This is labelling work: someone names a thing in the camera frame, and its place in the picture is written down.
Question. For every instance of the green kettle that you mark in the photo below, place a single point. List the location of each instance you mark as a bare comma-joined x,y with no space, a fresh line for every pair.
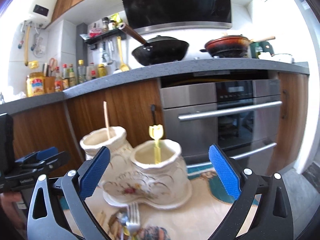
261,46

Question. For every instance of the black wall spice shelf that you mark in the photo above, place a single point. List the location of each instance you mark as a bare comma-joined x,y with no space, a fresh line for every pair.
106,35

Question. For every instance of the red brown casserole pot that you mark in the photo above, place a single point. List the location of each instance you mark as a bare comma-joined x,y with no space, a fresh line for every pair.
230,46

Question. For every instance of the black cabinet door handle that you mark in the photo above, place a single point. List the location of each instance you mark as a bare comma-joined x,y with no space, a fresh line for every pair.
153,113

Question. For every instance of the person's left hand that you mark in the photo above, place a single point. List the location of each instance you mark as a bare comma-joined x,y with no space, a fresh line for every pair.
7,203

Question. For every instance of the large yellow sauce jar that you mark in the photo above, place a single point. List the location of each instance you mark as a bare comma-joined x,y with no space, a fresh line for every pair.
35,84

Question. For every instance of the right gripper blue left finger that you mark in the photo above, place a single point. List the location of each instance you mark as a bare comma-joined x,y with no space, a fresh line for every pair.
91,171

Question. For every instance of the light wooden chopstick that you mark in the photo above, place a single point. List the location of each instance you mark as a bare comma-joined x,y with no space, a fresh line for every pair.
106,120

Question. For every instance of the black range hood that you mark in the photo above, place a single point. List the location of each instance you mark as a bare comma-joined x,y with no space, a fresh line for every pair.
153,14

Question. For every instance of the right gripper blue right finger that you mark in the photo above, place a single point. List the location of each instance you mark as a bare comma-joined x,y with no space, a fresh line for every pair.
224,170

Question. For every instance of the black wok with brown handle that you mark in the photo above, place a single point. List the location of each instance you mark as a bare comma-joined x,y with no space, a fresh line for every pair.
157,50

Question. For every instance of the white wall water heater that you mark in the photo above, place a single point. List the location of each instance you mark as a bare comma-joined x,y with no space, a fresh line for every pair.
41,11

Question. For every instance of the patterned teal beige cushion mat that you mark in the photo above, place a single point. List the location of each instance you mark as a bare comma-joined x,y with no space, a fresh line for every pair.
197,219

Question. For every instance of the stainless steel built-in oven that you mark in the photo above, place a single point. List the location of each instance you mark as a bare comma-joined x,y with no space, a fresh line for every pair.
240,116

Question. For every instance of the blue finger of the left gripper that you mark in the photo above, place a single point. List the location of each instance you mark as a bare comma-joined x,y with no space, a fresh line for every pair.
36,157

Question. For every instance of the wooden knife block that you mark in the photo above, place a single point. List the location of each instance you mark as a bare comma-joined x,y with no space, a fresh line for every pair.
49,84

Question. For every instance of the white ceramic double utensil holder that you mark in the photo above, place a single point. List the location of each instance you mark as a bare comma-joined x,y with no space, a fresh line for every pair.
132,176

